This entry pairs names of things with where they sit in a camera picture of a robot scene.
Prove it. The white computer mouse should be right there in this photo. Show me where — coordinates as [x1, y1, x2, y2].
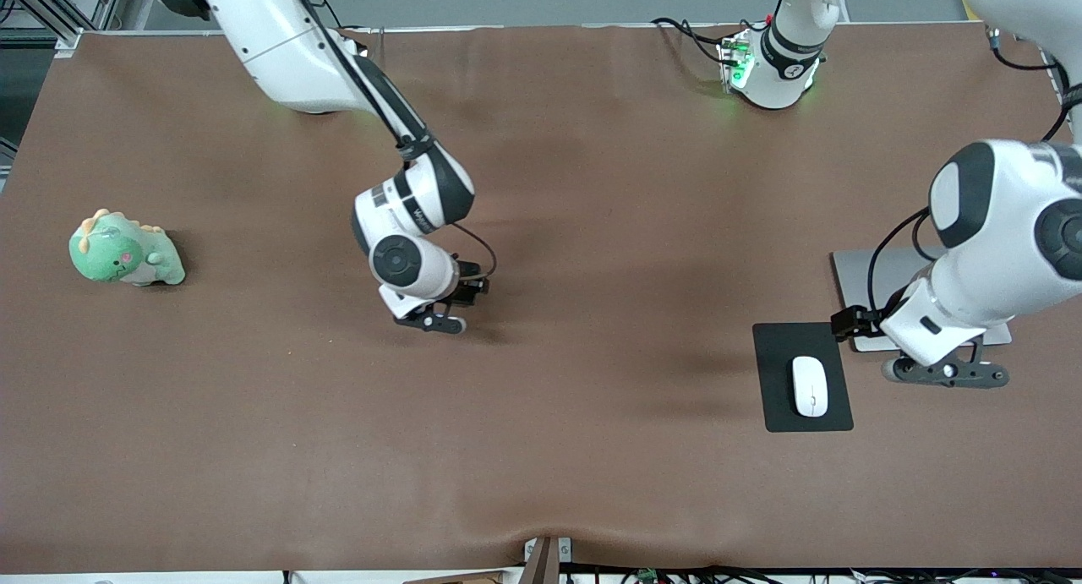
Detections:
[791, 356, 829, 418]

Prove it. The black mouse pad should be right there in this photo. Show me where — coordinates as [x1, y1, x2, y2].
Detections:
[752, 321, 855, 434]

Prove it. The silver laptop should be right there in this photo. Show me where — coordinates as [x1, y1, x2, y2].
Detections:
[831, 248, 1014, 353]

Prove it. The brown table cover mat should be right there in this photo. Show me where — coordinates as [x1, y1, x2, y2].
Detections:
[0, 22, 1082, 573]

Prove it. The green plush dinosaur toy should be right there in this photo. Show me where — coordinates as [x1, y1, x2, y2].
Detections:
[68, 209, 187, 287]

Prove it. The silver metal bracket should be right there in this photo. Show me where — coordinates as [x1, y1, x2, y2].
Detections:
[522, 535, 573, 565]

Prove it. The brown post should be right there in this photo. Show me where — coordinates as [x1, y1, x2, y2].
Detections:
[526, 538, 560, 584]

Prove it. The black arm base cable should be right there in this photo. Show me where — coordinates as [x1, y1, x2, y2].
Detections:
[651, 16, 749, 66]

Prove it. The aluminium frame profile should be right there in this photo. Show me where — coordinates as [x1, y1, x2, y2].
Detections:
[0, 0, 128, 51]

